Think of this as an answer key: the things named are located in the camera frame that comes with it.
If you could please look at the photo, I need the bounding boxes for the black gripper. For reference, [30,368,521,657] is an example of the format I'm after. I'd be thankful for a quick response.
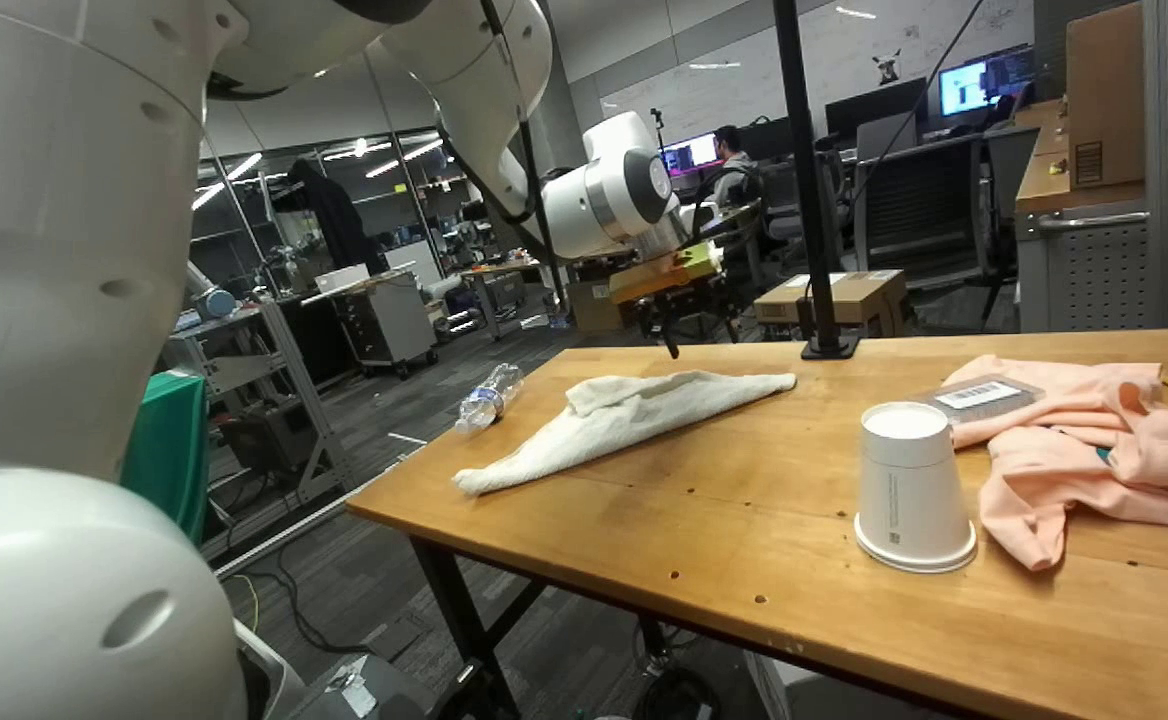
[632,289,696,365]

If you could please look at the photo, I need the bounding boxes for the white terry towel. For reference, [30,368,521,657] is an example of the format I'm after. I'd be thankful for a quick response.
[449,368,802,498]

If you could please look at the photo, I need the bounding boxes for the clear plastic water bottle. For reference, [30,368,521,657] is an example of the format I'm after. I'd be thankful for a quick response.
[451,358,528,437]

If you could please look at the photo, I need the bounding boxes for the small lit monitor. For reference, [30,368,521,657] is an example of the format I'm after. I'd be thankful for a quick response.
[660,133,720,174]

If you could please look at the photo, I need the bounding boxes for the person in grey shirt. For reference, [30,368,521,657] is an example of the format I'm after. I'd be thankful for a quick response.
[708,124,766,207]

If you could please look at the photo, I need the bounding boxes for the small wooden stool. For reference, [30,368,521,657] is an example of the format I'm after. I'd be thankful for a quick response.
[751,262,911,336]

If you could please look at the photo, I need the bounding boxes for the black pole stand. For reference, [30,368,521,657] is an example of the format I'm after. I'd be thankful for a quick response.
[769,0,866,365]

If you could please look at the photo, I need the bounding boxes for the white rolling cabinet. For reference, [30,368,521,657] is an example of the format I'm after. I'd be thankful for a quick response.
[300,262,441,381]

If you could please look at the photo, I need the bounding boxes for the white paper cup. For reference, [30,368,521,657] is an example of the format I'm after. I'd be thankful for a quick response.
[854,394,983,577]

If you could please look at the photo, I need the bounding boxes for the white labelled card packet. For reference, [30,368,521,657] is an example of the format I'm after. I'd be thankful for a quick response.
[932,377,1044,420]

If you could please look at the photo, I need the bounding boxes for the grey metal shelf cart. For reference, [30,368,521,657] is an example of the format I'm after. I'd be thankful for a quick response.
[176,297,356,535]

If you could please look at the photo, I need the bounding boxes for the lit computer monitor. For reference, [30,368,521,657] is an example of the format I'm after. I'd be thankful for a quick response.
[935,51,1042,128]

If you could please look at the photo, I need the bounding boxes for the pink cloth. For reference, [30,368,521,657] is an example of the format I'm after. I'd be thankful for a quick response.
[935,348,1168,577]

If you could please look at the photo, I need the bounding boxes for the white perforated cabinet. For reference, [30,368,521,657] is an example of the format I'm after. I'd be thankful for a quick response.
[1018,184,1168,336]

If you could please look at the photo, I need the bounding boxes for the green bin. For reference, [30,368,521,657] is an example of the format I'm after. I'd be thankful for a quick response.
[121,368,216,547]

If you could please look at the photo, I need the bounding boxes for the large cardboard box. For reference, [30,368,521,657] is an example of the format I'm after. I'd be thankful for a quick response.
[1062,0,1168,191]

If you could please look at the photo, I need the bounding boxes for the grey metal post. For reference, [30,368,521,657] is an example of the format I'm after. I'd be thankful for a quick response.
[1136,0,1168,332]

